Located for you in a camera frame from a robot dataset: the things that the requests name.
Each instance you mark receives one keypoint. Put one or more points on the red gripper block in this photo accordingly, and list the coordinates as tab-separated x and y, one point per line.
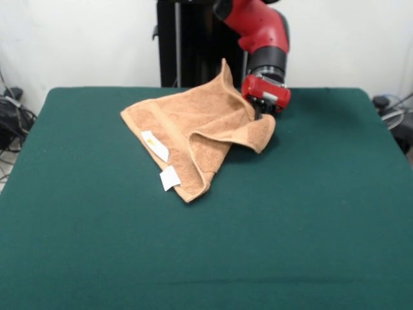
264	93

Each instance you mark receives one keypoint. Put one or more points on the tan terry towel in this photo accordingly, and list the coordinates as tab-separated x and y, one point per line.
193	129

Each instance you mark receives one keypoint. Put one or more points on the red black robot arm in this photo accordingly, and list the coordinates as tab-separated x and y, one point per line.
261	26

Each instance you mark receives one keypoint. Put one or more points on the dark green table cloth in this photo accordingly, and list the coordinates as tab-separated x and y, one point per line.
96	226

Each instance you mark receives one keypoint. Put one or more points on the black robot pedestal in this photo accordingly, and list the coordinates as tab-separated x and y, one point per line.
193	42

